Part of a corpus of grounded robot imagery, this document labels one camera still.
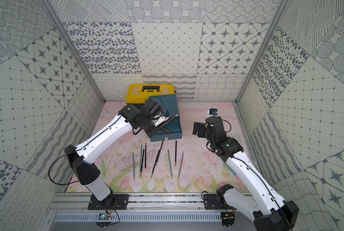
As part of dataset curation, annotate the teal drawer cabinet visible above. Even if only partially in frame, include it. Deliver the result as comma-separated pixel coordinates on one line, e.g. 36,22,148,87
150,94,180,127

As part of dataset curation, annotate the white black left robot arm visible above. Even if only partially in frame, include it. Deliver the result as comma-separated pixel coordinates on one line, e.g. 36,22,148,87
65,99,170,202

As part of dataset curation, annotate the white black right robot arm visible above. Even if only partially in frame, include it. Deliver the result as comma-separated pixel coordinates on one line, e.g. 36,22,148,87
192,115,299,231

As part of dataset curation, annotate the yellow black toolbox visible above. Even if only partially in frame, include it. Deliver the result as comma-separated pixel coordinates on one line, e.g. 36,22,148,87
125,84,175,104

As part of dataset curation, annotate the grey pencil right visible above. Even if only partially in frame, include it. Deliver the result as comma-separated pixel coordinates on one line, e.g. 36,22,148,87
177,151,185,181

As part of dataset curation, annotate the grey pencil far left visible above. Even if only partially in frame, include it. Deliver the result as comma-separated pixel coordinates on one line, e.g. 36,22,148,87
132,153,135,181

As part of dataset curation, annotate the teal power strip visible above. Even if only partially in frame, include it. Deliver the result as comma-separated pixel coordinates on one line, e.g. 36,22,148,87
225,163,237,176

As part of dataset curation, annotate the grey pencil middle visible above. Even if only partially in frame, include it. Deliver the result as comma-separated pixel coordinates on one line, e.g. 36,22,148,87
167,149,173,180

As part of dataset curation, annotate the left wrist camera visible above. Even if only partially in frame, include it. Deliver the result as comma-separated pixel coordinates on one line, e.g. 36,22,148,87
153,110,170,126

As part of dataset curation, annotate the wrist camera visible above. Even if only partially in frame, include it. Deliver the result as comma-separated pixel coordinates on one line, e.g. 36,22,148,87
208,108,218,117
153,110,170,126

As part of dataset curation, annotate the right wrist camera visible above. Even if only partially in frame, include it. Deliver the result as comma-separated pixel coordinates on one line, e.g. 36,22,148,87
208,108,218,117

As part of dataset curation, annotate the white power cable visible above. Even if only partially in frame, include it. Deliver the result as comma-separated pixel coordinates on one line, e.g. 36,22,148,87
226,134,242,144

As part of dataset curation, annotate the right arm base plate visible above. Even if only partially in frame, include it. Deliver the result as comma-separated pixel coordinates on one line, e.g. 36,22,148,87
201,193,227,210

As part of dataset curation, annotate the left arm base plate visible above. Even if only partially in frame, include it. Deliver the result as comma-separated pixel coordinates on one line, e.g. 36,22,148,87
88,193,130,210

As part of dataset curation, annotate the white slotted cable duct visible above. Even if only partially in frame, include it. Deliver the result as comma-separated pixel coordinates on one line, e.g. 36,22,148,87
55,212,221,222

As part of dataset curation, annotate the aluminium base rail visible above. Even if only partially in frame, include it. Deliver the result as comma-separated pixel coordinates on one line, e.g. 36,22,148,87
46,192,285,213

